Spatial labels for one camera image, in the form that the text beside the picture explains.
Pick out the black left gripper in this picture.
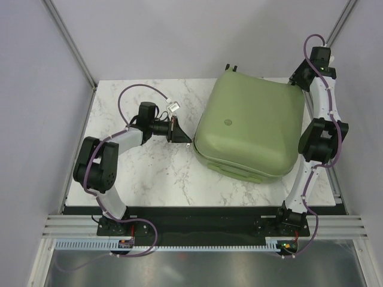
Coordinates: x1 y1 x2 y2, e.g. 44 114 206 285
150 116 192 144

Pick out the green hard-shell suitcase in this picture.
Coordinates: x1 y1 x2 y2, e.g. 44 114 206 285
193 65 305 184

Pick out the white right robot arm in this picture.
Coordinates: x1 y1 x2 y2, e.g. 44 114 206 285
274 47 349 236

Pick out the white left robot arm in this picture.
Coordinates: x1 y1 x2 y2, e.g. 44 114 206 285
73 102 192 236

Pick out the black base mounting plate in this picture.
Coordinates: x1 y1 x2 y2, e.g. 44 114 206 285
113 207 310 245

